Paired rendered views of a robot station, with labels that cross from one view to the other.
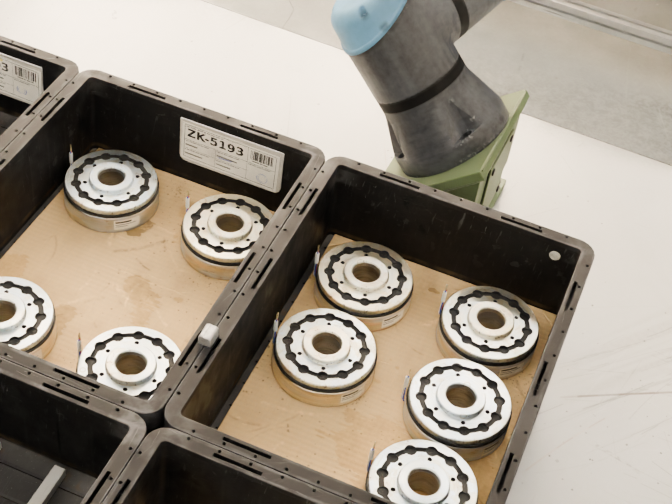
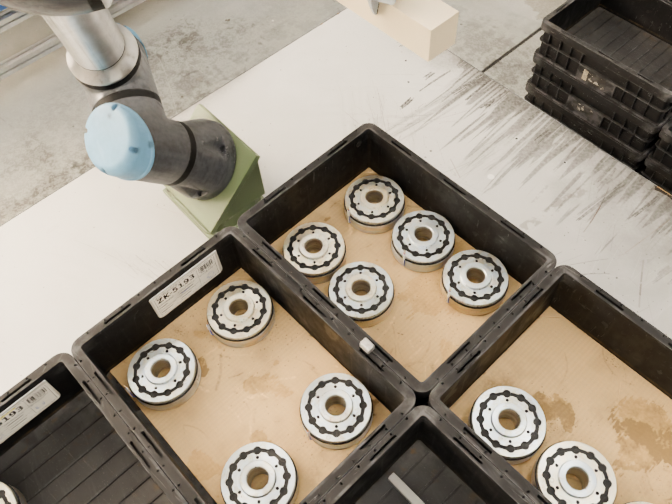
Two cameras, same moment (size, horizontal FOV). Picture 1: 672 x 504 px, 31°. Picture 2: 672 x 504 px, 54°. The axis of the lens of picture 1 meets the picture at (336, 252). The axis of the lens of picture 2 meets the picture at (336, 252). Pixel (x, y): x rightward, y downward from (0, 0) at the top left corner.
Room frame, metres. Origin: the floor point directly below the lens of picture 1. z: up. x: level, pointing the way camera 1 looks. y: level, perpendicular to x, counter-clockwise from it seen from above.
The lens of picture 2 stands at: (0.53, 0.42, 1.77)
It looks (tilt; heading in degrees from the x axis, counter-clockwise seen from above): 58 degrees down; 305
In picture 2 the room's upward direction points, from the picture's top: 5 degrees counter-clockwise
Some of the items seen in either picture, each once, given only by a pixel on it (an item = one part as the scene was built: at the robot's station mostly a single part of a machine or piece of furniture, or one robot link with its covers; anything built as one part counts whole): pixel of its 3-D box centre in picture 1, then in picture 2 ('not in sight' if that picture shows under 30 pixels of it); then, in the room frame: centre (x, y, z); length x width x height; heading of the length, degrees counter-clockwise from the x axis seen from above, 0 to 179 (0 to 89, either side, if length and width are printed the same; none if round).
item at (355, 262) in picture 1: (365, 273); (313, 246); (0.90, -0.03, 0.86); 0.05 x 0.05 x 0.01
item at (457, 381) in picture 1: (460, 397); (423, 234); (0.75, -0.14, 0.86); 0.05 x 0.05 x 0.01
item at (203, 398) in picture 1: (388, 366); (390, 261); (0.77, -0.07, 0.87); 0.40 x 0.30 x 0.11; 164
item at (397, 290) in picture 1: (365, 276); (313, 248); (0.90, -0.03, 0.86); 0.10 x 0.10 x 0.01
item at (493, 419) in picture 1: (459, 400); (423, 236); (0.75, -0.14, 0.86); 0.10 x 0.10 x 0.01
